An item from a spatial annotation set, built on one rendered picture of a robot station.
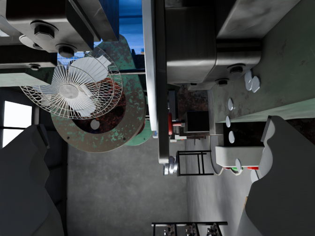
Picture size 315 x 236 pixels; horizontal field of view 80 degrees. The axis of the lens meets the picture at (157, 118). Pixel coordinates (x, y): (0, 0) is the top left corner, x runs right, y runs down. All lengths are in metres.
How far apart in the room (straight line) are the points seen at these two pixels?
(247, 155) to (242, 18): 0.36
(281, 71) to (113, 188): 7.20
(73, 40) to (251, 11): 0.25
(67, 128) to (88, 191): 5.95
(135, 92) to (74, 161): 6.20
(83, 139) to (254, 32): 1.59
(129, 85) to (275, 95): 1.48
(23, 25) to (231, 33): 0.27
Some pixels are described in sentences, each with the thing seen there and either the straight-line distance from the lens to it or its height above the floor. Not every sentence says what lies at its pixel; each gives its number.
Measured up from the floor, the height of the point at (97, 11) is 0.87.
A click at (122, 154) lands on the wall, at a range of 7.06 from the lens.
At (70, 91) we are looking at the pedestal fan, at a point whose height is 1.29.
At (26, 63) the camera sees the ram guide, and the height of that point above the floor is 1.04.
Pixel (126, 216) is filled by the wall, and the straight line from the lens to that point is 7.53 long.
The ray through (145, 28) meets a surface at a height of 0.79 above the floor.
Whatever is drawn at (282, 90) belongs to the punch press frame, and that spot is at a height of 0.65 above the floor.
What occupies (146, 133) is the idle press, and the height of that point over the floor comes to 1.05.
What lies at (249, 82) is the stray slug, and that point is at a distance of 0.31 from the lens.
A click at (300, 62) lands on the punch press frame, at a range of 0.23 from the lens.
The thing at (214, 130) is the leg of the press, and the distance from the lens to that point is 0.51.
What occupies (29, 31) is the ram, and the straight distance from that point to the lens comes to 0.35.
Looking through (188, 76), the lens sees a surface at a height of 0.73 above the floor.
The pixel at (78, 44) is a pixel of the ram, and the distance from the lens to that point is 0.36.
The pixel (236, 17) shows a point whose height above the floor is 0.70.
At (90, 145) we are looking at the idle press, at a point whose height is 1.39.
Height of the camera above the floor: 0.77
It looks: 2 degrees up
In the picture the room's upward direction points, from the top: 92 degrees counter-clockwise
